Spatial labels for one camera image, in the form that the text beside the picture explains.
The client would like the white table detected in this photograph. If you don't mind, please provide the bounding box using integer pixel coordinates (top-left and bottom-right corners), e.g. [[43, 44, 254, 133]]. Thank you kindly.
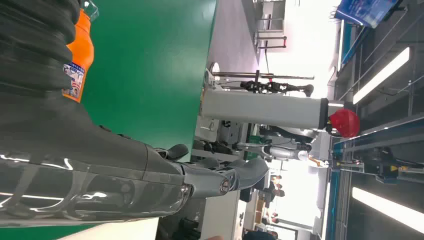
[[56, 217, 161, 240]]

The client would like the blue display screen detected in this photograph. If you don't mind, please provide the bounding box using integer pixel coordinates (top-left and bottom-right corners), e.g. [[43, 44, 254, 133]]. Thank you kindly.
[[334, 0, 400, 29]]

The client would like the white machine stand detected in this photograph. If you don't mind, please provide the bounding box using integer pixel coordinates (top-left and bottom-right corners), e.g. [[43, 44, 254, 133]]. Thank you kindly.
[[199, 88, 345, 131]]

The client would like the black handlebar device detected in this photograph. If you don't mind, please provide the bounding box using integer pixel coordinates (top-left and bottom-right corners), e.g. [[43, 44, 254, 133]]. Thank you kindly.
[[239, 70, 315, 98]]

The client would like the chrome pole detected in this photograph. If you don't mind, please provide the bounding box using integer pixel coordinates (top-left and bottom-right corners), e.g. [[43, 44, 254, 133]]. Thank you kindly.
[[211, 71, 315, 81]]

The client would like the white humanoid robot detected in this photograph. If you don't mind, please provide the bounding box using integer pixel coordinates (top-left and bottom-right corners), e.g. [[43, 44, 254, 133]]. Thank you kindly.
[[235, 125, 320, 163]]

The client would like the long ceiling light strip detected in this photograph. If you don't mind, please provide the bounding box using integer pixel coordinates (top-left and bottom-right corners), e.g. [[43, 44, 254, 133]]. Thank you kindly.
[[352, 46, 411, 106], [351, 186, 424, 235]]

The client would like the red emergency stop button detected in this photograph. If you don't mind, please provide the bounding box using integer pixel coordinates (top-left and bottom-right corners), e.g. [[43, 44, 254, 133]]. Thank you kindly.
[[327, 108, 361, 139]]

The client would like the white cabinet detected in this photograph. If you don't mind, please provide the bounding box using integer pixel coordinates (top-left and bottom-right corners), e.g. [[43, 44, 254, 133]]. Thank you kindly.
[[200, 190, 248, 240]]

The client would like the green topped table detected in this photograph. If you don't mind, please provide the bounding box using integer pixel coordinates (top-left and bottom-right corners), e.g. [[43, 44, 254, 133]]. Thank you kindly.
[[0, 0, 219, 240]]

